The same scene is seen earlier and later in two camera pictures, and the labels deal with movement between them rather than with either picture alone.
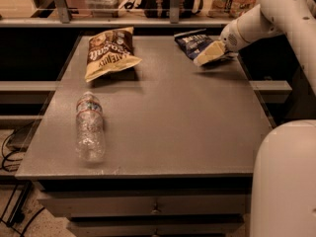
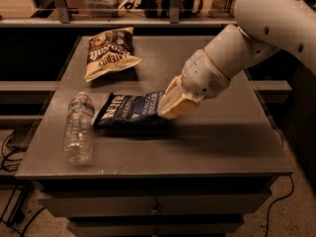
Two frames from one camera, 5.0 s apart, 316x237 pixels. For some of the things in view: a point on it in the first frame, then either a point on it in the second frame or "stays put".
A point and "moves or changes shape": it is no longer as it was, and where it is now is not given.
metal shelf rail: x=64 y=18 stays put
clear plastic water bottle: x=90 y=135 moves or changes shape
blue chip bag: x=194 y=42 -> x=135 y=111
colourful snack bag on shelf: x=231 y=0 stays put
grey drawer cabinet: x=180 y=146 stays put
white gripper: x=228 y=38 -> x=201 y=73
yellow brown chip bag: x=109 y=51 stays put
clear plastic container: x=102 y=0 stays put
